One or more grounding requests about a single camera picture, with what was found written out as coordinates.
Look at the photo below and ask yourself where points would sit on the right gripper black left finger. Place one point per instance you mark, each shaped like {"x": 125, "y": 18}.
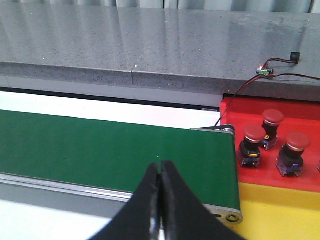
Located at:
{"x": 140, "y": 218}

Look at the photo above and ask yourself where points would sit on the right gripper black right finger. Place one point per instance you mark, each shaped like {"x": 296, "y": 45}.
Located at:
{"x": 183, "y": 215}

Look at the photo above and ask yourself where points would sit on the red mushroom push button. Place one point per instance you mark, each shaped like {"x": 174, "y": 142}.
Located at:
{"x": 271, "y": 122}

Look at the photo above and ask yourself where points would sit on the green conveyor belt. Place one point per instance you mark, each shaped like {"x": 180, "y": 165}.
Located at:
{"x": 115, "y": 155}

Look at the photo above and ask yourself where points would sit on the yellow plate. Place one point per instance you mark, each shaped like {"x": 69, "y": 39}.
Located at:
{"x": 271, "y": 213}

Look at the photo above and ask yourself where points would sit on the conveyor end roller pulley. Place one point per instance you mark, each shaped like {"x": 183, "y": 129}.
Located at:
{"x": 225, "y": 128}

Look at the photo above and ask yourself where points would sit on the red plate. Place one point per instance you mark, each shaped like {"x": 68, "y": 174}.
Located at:
{"x": 299, "y": 117}

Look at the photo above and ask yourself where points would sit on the small green circuit board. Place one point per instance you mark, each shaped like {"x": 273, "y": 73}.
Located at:
{"x": 264, "y": 72}

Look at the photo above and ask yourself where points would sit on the grey curtain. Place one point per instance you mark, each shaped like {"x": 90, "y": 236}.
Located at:
{"x": 284, "y": 6}

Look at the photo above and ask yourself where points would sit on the aluminium conveyor frame rail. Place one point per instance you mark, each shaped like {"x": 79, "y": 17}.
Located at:
{"x": 224, "y": 214}

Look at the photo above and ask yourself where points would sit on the small black wall socket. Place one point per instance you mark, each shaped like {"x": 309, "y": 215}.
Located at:
{"x": 295, "y": 57}

